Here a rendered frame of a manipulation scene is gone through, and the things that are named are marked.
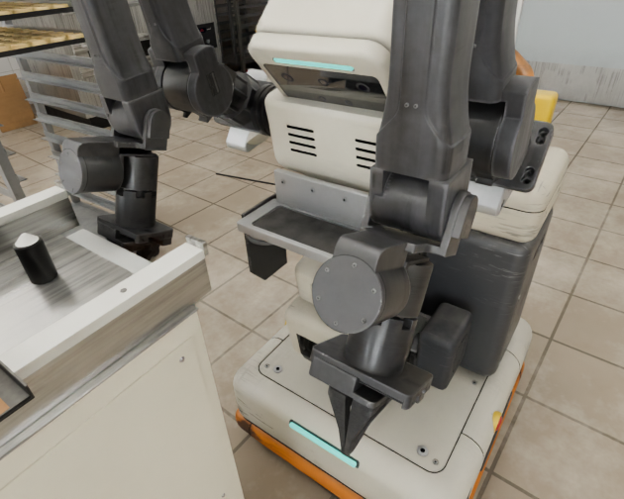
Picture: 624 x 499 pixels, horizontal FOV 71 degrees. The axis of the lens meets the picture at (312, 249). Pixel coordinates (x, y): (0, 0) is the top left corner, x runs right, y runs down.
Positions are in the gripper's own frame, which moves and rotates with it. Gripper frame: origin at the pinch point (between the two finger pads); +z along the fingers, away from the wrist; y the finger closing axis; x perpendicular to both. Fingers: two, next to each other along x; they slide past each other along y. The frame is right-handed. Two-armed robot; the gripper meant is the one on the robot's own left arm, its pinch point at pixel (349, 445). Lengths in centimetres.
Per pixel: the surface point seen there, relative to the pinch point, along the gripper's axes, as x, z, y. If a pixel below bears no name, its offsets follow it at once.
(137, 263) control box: -0.9, -7.5, -34.8
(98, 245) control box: -1.1, -7.5, -43.5
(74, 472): -14.8, 8.5, -20.9
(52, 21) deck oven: 134, -80, -348
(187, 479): 1.9, 18.9, -21.1
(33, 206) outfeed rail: -7, -11, -51
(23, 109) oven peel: 152, -12, -417
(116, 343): -11.6, -4.1, -22.0
